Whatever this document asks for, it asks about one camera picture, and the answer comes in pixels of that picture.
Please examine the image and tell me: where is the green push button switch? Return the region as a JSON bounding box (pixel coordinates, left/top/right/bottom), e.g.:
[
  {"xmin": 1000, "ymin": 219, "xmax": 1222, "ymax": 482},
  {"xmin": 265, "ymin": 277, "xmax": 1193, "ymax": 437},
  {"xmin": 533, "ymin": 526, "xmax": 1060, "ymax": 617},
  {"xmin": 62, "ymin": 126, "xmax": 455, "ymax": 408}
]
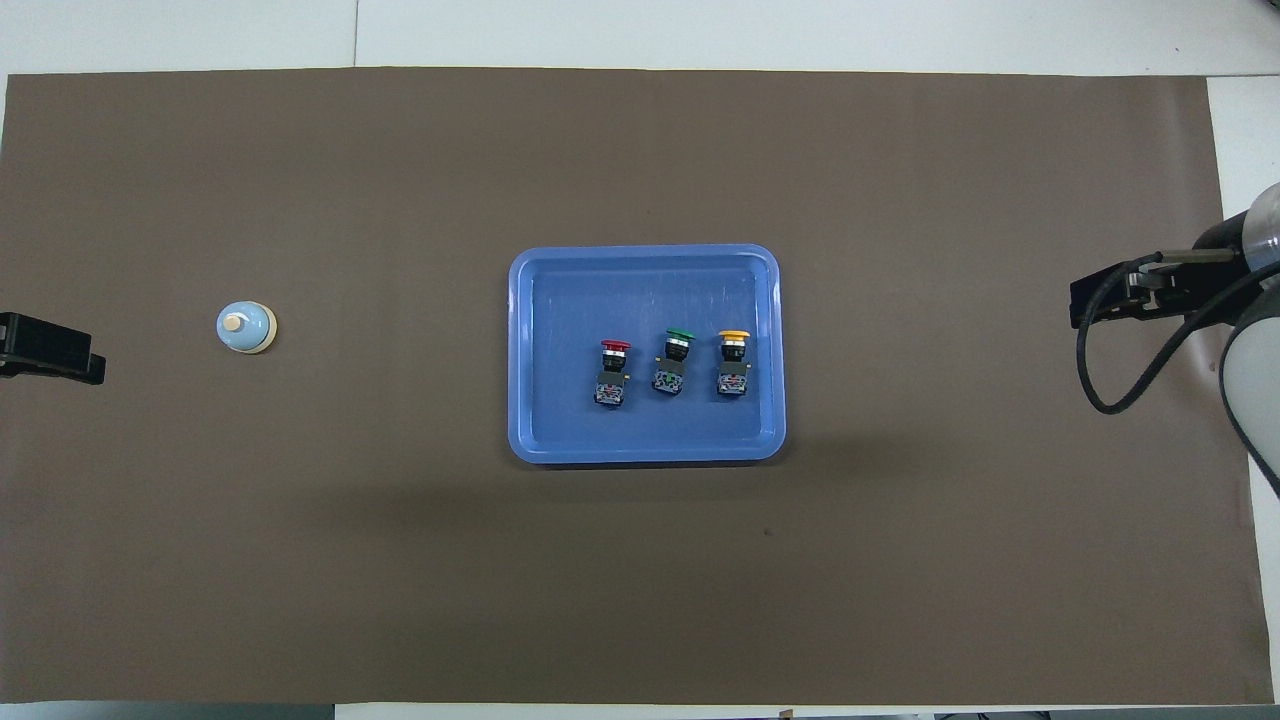
[{"xmin": 652, "ymin": 327, "xmax": 697, "ymax": 397}]

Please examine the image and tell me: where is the brown table mat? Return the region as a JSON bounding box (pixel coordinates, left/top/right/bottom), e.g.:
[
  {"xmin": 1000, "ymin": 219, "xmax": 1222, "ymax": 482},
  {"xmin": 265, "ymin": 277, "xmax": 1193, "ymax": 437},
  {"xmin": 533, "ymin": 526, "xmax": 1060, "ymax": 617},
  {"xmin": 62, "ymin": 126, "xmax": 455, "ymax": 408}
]
[{"xmin": 0, "ymin": 66, "xmax": 1263, "ymax": 706}]

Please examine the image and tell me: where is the light blue service bell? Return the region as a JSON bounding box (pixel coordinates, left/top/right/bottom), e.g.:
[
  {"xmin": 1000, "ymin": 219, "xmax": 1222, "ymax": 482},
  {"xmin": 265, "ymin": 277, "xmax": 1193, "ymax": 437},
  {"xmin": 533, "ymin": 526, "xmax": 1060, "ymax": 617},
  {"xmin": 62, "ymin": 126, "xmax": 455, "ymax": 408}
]
[{"xmin": 216, "ymin": 300, "xmax": 278, "ymax": 356}]

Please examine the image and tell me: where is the blue plastic tray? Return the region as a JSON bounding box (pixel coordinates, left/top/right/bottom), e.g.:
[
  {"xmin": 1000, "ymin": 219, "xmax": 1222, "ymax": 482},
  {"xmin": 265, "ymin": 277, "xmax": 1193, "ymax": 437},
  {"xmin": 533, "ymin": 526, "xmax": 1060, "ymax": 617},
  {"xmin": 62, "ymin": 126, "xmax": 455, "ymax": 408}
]
[{"xmin": 506, "ymin": 244, "xmax": 787, "ymax": 466}]

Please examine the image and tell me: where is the red push button switch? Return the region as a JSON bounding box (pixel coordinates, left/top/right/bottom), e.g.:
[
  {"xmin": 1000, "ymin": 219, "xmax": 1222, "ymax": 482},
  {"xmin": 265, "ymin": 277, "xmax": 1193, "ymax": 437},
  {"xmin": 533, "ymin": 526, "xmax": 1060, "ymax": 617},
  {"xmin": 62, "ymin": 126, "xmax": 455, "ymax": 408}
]
[{"xmin": 593, "ymin": 339, "xmax": 633, "ymax": 409}]

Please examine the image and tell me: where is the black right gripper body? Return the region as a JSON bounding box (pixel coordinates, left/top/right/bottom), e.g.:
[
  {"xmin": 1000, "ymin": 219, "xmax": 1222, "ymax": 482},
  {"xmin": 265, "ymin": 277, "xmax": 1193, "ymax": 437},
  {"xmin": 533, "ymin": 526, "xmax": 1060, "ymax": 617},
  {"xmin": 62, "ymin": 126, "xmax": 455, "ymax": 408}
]
[{"xmin": 1130, "ymin": 205, "xmax": 1263, "ymax": 323}]

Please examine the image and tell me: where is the yellow push button switch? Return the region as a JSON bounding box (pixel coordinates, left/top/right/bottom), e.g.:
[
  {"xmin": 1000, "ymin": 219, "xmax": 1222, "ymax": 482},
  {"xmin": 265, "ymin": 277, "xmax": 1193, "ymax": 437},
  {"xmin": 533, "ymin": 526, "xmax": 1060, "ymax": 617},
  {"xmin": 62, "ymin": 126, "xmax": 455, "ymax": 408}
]
[{"xmin": 716, "ymin": 330, "xmax": 753, "ymax": 399}]

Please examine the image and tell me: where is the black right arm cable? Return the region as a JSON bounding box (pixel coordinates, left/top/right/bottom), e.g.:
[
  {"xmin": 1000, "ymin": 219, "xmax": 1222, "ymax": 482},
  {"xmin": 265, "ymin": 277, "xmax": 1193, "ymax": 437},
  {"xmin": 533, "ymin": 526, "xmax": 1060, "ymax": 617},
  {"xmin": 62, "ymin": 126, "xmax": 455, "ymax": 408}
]
[{"xmin": 1076, "ymin": 258, "xmax": 1280, "ymax": 416}]

